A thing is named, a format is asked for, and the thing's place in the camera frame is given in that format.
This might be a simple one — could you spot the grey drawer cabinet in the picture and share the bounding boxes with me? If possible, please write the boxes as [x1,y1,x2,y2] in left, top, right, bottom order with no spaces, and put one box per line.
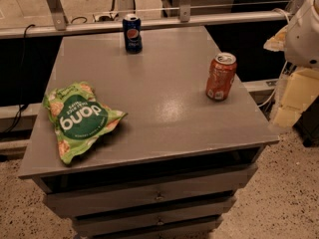
[18,25,280,239]

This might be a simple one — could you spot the white cable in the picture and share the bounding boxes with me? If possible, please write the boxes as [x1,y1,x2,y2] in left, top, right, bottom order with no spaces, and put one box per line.
[257,60,290,109]

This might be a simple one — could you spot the green dong chips bag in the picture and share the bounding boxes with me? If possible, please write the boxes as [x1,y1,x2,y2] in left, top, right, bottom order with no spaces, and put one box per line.
[43,82,127,165]

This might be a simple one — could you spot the top drawer front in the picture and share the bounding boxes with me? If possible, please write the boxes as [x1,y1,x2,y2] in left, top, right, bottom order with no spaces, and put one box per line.
[44,163,257,217]

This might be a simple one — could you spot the red coke can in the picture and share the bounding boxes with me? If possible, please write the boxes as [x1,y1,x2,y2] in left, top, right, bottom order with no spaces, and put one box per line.
[205,52,237,101]

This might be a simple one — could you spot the metal railing frame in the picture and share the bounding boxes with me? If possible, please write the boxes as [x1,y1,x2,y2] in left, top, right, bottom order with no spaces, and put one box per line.
[0,0,305,39]

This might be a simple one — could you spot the black cable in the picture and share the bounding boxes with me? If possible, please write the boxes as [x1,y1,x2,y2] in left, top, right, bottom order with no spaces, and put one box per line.
[0,23,36,136]

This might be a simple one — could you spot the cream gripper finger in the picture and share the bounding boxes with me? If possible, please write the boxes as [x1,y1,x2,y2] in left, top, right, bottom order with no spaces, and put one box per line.
[263,26,287,52]
[272,67,319,127]

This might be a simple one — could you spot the middle drawer front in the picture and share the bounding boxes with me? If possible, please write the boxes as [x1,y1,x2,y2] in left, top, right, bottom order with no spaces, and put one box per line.
[71,196,237,237]

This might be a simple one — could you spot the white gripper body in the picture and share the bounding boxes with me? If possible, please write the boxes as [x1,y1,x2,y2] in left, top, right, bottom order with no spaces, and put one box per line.
[284,0,319,68]

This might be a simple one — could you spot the drawer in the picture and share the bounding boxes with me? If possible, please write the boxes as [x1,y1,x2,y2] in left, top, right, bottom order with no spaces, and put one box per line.
[44,163,257,217]
[89,215,222,239]
[71,196,237,237]

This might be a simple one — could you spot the blue pepsi can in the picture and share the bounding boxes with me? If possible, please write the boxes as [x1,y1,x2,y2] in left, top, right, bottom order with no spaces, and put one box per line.
[123,14,143,53]

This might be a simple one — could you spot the bottom drawer front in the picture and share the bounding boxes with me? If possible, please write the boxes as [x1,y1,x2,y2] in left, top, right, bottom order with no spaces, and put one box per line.
[89,215,222,239]

